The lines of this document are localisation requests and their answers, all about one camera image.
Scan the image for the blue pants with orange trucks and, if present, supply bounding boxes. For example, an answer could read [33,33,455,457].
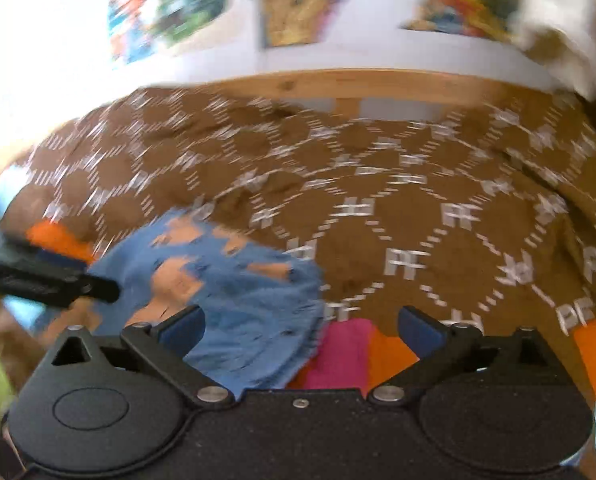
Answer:
[84,208,327,397]

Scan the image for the orange blue pink bedsheet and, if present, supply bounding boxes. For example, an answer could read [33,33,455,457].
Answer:
[0,168,596,448]

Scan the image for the brown PF patterned blanket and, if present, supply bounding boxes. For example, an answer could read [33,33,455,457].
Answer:
[2,88,596,335]

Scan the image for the anime girl green poster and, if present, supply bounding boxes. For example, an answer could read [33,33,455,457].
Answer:
[108,0,229,65]

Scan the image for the white pillow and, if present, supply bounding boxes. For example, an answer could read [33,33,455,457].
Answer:
[511,0,596,101]

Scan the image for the wooden bed frame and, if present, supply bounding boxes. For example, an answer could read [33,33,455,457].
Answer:
[187,68,510,117]

